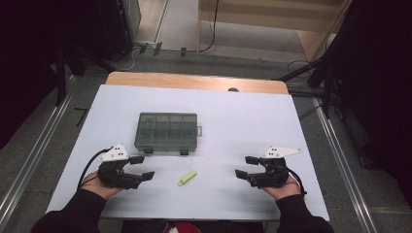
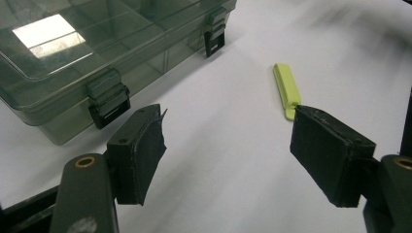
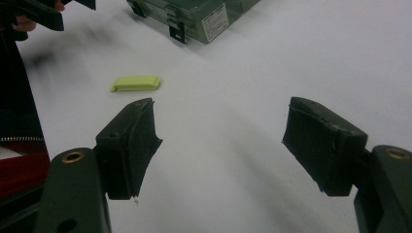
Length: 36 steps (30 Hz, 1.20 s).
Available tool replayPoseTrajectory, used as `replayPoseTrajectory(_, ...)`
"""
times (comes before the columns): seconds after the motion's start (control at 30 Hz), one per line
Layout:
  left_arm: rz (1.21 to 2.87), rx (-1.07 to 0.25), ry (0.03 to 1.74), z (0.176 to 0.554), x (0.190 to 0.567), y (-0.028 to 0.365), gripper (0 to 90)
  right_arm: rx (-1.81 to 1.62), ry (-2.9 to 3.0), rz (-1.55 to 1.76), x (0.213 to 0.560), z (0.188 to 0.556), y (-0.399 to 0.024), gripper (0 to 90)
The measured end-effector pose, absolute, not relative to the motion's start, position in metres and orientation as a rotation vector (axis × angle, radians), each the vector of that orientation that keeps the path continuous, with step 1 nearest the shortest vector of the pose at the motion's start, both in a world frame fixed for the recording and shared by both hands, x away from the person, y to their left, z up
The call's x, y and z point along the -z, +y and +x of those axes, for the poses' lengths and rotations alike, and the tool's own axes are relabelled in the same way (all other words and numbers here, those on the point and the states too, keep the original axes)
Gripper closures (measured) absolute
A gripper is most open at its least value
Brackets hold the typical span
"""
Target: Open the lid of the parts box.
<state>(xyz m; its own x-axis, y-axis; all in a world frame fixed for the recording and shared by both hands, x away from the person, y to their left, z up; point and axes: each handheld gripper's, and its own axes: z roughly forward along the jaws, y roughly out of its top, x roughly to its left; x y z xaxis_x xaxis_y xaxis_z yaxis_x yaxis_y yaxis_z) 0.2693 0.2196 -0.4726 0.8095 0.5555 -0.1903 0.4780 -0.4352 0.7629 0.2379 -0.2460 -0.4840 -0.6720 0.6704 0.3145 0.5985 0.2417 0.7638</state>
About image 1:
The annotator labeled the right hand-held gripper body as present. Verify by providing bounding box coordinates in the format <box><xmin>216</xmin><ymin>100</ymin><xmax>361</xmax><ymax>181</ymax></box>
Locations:
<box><xmin>248</xmin><ymin>146</ymin><xmax>303</xmax><ymax>189</ymax></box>

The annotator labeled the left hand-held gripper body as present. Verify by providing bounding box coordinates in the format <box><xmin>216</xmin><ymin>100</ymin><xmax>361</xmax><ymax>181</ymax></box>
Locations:
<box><xmin>96</xmin><ymin>144</ymin><xmax>144</xmax><ymax>190</ymax></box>

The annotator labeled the small yellow-green plastic stick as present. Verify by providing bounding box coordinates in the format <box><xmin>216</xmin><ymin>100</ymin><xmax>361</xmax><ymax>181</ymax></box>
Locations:
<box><xmin>177</xmin><ymin>170</ymin><xmax>198</xmax><ymax>187</ymax></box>

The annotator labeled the grey transparent compartment box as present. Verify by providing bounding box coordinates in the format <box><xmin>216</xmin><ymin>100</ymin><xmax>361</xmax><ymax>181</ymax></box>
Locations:
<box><xmin>134</xmin><ymin>112</ymin><xmax>203</xmax><ymax>156</ymax></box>

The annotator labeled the person's right hand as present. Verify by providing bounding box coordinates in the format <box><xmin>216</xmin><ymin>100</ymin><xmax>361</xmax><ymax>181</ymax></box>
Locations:
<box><xmin>261</xmin><ymin>176</ymin><xmax>302</xmax><ymax>201</ymax></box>

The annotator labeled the person's left hand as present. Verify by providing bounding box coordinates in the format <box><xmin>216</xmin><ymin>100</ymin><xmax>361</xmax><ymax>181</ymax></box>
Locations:
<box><xmin>80</xmin><ymin>171</ymin><xmax>125</xmax><ymax>201</ymax></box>

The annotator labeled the white table sheet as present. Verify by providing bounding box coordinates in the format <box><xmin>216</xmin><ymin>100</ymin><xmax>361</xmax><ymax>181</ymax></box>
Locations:
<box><xmin>46</xmin><ymin>84</ymin><xmax>330</xmax><ymax>222</ymax></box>

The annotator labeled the person's red garment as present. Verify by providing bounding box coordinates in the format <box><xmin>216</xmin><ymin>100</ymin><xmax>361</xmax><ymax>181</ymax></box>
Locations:
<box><xmin>163</xmin><ymin>221</ymin><xmax>202</xmax><ymax>233</ymax></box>

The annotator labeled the black metal stand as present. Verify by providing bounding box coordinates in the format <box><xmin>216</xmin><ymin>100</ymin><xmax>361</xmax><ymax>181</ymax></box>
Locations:
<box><xmin>273</xmin><ymin>54</ymin><xmax>344</xmax><ymax>119</ymax></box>
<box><xmin>54</xmin><ymin>42</ymin><xmax>115</xmax><ymax>106</ymax></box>

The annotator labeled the grey cabinet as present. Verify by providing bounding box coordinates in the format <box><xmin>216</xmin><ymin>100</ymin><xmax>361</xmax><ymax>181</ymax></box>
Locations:
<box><xmin>120</xmin><ymin>0</ymin><xmax>142</xmax><ymax>43</ymax></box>

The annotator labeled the black curtain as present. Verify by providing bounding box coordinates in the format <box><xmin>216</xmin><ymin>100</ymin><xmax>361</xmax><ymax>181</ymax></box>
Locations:
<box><xmin>324</xmin><ymin>0</ymin><xmax>412</xmax><ymax>208</ymax></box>
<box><xmin>0</xmin><ymin>0</ymin><xmax>108</xmax><ymax>150</ymax></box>

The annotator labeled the light wooden furniture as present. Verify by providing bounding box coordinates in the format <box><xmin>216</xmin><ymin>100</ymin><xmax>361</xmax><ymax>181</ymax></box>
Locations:
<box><xmin>197</xmin><ymin>0</ymin><xmax>353</xmax><ymax>62</ymax></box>

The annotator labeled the right hand-held gripper black cable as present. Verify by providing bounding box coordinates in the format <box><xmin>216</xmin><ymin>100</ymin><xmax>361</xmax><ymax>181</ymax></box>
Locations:
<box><xmin>286</xmin><ymin>168</ymin><xmax>308</xmax><ymax>197</ymax></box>

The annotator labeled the hand-held gripper black cable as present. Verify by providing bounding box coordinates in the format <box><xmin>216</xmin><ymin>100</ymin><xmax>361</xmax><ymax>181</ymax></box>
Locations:
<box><xmin>286</xmin><ymin>168</ymin><xmax>308</xmax><ymax>197</ymax></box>
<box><xmin>77</xmin><ymin>148</ymin><xmax>113</xmax><ymax>192</ymax></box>

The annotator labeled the left hand-held gripper black cable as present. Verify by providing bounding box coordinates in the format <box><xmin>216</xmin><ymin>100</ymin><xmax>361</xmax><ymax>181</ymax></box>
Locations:
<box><xmin>77</xmin><ymin>148</ymin><xmax>113</xmax><ymax>192</ymax></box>

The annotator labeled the metal floor rail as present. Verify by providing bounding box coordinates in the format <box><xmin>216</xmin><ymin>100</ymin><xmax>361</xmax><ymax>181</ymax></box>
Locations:
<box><xmin>312</xmin><ymin>96</ymin><xmax>378</xmax><ymax>233</ymax></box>
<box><xmin>0</xmin><ymin>76</ymin><xmax>77</xmax><ymax>221</ymax></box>

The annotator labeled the white floor cable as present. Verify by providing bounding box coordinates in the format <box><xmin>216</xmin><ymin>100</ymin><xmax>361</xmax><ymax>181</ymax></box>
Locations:
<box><xmin>111</xmin><ymin>48</ymin><xmax>135</xmax><ymax>72</ymax></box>

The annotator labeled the black floor cable loop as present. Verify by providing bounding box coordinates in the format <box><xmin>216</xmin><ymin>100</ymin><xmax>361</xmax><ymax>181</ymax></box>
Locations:
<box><xmin>287</xmin><ymin>59</ymin><xmax>312</xmax><ymax>81</ymax></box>

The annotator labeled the thin black hanging cable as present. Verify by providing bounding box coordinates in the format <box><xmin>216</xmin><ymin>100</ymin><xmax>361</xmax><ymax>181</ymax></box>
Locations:
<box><xmin>197</xmin><ymin>0</ymin><xmax>220</xmax><ymax>53</ymax></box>

